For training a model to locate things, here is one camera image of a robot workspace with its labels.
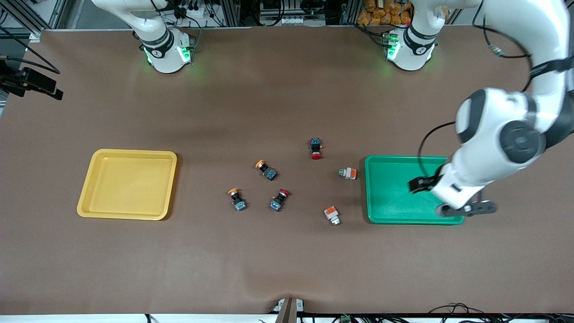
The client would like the yellow mushroom push button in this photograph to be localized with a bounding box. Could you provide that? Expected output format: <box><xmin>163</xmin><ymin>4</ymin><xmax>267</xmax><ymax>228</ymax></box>
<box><xmin>256</xmin><ymin>160</ymin><xmax>278</xmax><ymax>181</ymax></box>
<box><xmin>228</xmin><ymin>188</ymin><xmax>247</xmax><ymax>212</ymax></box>

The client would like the green plastic tray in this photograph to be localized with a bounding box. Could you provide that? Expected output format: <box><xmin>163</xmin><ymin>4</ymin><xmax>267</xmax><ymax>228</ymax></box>
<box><xmin>364</xmin><ymin>155</ymin><xmax>465</xmax><ymax>225</ymax></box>

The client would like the yellow plastic tray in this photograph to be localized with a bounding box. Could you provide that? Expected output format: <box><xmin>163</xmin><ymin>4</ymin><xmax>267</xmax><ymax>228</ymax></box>
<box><xmin>77</xmin><ymin>149</ymin><xmax>178</xmax><ymax>221</ymax></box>

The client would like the white power strip with plugs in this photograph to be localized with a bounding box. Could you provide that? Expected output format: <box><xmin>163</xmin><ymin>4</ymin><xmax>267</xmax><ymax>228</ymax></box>
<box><xmin>177</xmin><ymin>4</ymin><xmax>208</xmax><ymax>19</ymax></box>

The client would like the orange packets pile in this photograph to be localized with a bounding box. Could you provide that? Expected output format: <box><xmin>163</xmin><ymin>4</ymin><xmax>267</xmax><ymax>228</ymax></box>
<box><xmin>357</xmin><ymin>0</ymin><xmax>413</xmax><ymax>26</ymax></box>

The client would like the metal table edge clamp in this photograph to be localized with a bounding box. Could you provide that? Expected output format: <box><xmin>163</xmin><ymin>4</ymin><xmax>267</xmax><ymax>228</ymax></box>
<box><xmin>271</xmin><ymin>297</ymin><xmax>306</xmax><ymax>323</ymax></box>

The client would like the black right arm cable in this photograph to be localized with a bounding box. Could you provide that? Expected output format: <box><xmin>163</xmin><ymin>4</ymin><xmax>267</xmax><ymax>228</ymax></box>
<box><xmin>0</xmin><ymin>25</ymin><xmax>61</xmax><ymax>75</ymax></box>

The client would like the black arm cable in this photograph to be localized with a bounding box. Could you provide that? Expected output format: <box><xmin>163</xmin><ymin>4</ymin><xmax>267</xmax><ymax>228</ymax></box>
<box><xmin>417</xmin><ymin>0</ymin><xmax>565</xmax><ymax>181</ymax></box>
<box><xmin>0</xmin><ymin>25</ymin><xmax>61</xmax><ymax>75</ymax></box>

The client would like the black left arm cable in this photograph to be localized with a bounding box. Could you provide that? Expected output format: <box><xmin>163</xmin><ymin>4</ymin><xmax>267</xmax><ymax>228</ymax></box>
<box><xmin>417</xmin><ymin>0</ymin><xmax>565</xmax><ymax>181</ymax></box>

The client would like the aluminium frame profile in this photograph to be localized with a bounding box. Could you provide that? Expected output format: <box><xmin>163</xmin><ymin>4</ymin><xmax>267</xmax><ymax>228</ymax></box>
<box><xmin>0</xmin><ymin>0</ymin><xmax>68</xmax><ymax>43</ymax></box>

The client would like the black cable bundle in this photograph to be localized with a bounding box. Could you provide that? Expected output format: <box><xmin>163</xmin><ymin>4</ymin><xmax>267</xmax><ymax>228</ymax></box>
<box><xmin>426</xmin><ymin>303</ymin><xmax>574</xmax><ymax>323</ymax></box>

